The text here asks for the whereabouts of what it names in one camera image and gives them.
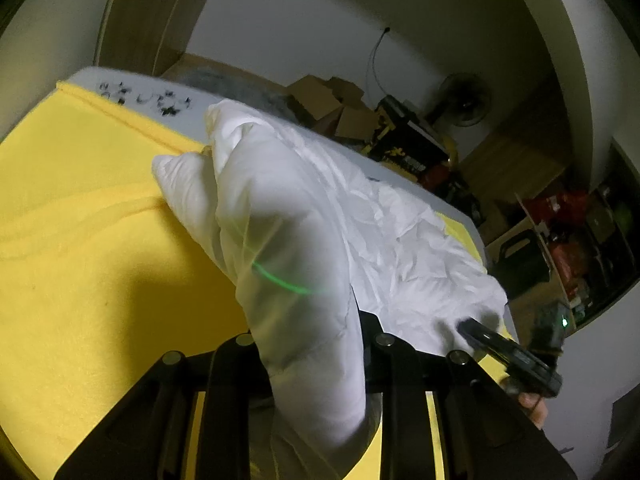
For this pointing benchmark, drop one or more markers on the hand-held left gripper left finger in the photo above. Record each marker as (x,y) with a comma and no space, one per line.
(225,385)

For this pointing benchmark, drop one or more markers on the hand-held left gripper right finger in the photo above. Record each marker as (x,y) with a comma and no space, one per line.
(400,385)

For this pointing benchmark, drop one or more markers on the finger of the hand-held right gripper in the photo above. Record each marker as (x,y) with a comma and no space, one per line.
(480,337)

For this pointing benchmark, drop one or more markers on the white puffer jacket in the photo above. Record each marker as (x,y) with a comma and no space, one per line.
(280,220)

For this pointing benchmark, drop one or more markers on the person's right hand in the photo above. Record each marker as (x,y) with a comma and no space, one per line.
(535,410)

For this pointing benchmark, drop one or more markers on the plywood crate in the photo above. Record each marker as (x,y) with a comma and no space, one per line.
(525,255)

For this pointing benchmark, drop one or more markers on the red bag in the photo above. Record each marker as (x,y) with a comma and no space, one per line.
(562,220)

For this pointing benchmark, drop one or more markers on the black and yellow box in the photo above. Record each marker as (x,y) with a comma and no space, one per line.
(407,145)

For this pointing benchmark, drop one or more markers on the yellow blanket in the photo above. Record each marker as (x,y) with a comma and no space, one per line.
(75,235)

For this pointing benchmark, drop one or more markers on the black standing fan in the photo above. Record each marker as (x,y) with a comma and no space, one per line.
(462,100)

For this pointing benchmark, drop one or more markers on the open cardboard box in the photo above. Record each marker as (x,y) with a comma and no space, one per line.
(356,125)

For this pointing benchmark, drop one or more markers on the white floral bed sheet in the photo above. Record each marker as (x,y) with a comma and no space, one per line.
(196,121)

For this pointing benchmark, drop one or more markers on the small cardboard box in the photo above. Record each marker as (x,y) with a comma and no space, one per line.
(347,91)

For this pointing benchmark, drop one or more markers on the large cardboard box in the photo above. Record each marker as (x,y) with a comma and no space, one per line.
(312,97)

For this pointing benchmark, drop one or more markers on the wooden door frame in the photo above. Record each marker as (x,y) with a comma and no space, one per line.
(150,10)

